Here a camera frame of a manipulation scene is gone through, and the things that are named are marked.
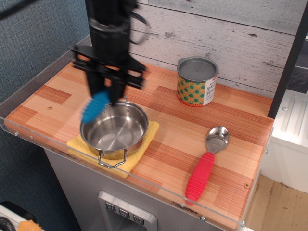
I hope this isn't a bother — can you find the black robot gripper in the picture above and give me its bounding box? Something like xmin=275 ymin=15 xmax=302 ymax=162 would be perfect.
xmin=71 ymin=0 xmax=147 ymax=106

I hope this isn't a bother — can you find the blue handled metal fork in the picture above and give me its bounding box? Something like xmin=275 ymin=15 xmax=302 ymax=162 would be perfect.
xmin=81 ymin=88 xmax=110 ymax=123

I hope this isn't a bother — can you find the stainless steel pot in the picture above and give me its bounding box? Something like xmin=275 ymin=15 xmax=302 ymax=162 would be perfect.
xmin=79 ymin=98 xmax=150 ymax=169

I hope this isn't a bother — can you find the yellow cloth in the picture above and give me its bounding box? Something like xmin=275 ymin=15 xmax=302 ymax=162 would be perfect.
xmin=66 ymin=121 xmax=160 ymax=179

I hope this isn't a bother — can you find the patterned toy tin can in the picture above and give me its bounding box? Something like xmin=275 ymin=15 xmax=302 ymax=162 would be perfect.
xmin=177 ymin=57 xmax=218 ymax=107

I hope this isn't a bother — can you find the grey toy dispenser panel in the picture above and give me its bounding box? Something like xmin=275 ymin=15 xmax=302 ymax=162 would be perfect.
xmin=98 ymin=191 xmax=158 ymax=231

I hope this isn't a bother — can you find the orange object bottom left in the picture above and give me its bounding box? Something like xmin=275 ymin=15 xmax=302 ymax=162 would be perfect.
xmin=17 ymin=220 xmax=42 ymax=231

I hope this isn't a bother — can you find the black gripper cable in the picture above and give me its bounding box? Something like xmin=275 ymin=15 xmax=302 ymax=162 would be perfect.
xmin=129 ymin=11 xmax=151 ymax=45

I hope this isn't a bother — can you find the clear acrylic guard rail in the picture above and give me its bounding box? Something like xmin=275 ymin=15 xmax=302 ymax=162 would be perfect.
xmin=0 ymin=33 xmax=277 ymax=231

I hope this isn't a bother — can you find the red handled metal spoon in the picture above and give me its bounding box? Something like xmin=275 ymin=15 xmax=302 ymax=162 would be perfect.
xmin=185 ymin=126 xmax=229 ymax=205

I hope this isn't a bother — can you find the dark grey right post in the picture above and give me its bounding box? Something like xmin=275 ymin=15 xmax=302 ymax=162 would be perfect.
xmin=268 ymin=3 xmax=308 ymax=119

